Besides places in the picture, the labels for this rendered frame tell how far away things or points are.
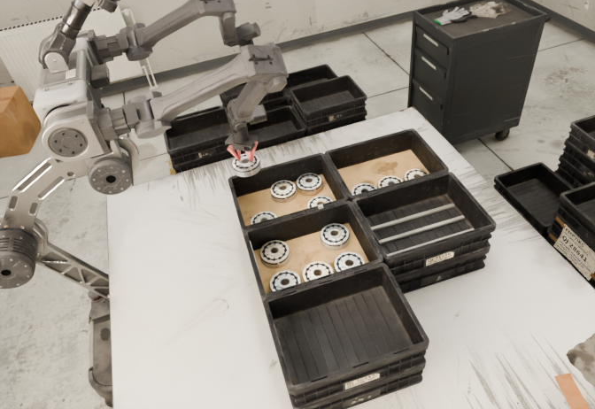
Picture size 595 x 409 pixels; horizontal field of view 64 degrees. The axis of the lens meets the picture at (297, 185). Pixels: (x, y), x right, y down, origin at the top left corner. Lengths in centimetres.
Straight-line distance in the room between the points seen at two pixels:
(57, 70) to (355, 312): 113
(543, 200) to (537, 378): 133
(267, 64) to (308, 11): 360
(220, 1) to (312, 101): 160
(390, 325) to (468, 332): 29
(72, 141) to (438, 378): 124
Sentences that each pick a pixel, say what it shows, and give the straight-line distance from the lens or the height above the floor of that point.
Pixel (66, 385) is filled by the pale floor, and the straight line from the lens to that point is 271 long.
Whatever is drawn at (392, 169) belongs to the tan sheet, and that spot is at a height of 83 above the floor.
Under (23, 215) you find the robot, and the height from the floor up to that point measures 100.
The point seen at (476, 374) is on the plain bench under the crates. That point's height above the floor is 70.
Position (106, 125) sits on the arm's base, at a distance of 133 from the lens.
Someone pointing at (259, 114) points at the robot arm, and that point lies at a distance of 162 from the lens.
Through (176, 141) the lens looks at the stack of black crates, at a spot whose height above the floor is 49.
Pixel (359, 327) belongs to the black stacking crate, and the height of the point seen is 83.
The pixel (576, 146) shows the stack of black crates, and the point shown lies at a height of 49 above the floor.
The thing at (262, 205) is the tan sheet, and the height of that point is 83.
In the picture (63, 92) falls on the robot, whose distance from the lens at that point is 142.
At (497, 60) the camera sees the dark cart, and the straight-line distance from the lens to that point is 311.
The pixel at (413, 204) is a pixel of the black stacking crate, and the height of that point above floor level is 83.
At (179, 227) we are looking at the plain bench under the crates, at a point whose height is 70.
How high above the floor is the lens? 212
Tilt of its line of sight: 42 degrees down
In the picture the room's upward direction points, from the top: 8 degrees counter-clockwise
